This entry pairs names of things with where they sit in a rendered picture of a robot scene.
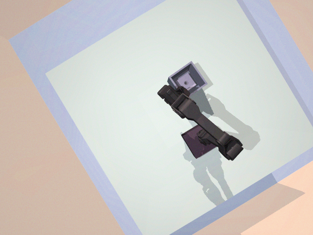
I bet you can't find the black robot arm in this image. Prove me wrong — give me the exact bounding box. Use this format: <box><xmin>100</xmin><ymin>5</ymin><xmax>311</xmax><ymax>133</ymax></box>
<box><xmin>161</xmin><ymin>85</ymin><xmax>243</xmax><ymax>161</ymax></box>

